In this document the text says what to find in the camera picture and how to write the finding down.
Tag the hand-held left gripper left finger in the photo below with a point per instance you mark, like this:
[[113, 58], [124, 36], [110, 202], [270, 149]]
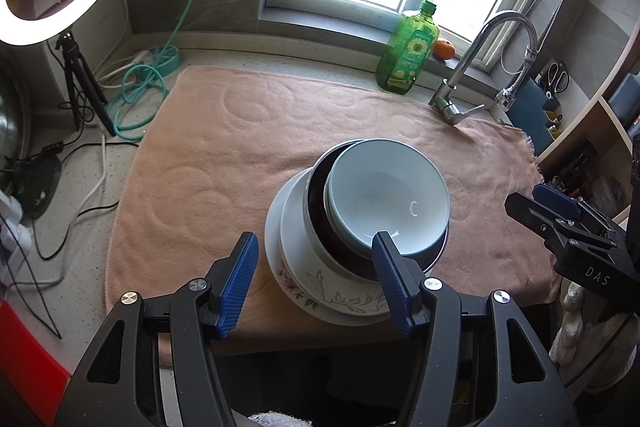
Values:
[[235, 292]]

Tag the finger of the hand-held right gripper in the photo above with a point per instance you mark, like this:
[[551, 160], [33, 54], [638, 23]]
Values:
[[595, 269], [557, 202]]

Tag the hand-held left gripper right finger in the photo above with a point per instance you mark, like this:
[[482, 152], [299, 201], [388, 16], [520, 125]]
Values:
[[392, 287]]

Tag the white plate grey leaf print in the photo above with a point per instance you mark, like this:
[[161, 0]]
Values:
[[350, 302]]

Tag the small pink floral plate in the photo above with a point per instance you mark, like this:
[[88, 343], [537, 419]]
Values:
[[290, 279]]

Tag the large pink floral plate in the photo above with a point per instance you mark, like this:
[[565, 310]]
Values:
[[272, 237]]

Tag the red bowl steel inside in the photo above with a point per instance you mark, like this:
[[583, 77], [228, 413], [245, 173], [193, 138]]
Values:
[[320, 227]]

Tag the pale blue bowl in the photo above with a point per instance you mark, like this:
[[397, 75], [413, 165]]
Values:
[[385, 187]]

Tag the person's right hand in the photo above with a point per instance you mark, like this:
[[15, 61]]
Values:
[[575, 332]]

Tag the white shelf unit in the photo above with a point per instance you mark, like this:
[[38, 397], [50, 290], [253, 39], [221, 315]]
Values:
[[600, 117]]

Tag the blue knife holder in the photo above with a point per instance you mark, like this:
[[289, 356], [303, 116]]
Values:
[[530, 107]]

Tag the black scissors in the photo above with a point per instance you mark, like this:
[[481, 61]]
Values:
[[552, 77]]

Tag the pink towel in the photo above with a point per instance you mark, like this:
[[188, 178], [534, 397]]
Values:
[[210, 157]]

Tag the steel faucet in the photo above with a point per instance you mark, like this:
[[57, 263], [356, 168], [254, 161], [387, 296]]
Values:
[[450, 109]]

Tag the orange fruit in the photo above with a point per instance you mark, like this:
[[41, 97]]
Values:
[[444, 49]]

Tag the green dish soap bottle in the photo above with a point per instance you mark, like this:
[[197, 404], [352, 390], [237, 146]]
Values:
[[407, 52]]

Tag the red flat object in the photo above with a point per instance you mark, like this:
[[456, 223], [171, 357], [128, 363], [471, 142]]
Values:
[[25, 357]]

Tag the dark round object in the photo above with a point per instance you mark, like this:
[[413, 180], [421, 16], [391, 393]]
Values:
[[37, 187]]

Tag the white charger adapter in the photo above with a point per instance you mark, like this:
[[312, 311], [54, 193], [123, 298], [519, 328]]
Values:
[[15, 232]]

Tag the white power plug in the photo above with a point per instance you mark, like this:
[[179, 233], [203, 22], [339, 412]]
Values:
[[142, 55]]

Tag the black tripod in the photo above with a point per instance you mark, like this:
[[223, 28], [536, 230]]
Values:
[[82, 72]]

